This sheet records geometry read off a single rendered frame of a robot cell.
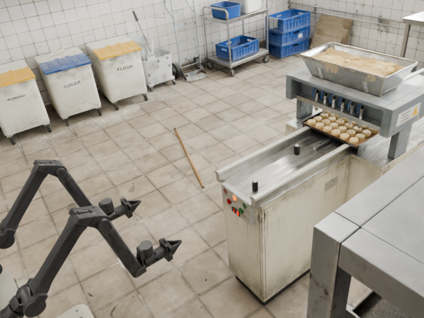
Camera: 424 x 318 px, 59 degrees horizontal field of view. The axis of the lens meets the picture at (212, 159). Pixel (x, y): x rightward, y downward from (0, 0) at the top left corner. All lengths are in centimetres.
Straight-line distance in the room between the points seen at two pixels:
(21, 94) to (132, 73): 132
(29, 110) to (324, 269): 457
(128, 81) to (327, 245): 474
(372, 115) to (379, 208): 184
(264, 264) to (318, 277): 178
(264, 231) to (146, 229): 134
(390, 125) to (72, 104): 374
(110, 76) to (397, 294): 472
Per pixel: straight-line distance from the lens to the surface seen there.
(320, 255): 38
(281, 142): 226
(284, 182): 193
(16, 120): 484
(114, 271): 287
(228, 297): 257
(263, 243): 205
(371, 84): 213
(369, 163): 225
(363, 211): 39
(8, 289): 185
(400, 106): 210
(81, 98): 489
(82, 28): 540
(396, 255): 35
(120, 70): 495
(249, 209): 191
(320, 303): 43
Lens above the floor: 207
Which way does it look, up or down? 33 degrees down
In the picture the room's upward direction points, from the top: 6 degrees counter-clockwise
